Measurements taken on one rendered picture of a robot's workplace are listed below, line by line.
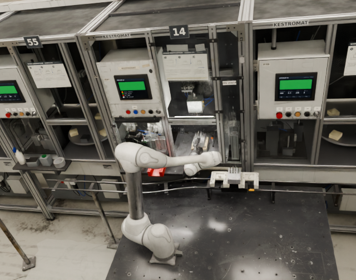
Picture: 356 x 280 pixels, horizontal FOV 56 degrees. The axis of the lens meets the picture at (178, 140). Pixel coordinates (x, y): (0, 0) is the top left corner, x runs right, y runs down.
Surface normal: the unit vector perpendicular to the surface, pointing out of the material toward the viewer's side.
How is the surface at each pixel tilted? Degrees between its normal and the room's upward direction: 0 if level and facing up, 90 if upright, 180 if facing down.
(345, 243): 0
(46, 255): 0
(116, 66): 90
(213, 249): 0
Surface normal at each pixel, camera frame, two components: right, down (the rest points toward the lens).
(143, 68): -0.19, 0.62
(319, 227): -0.14, -0.79
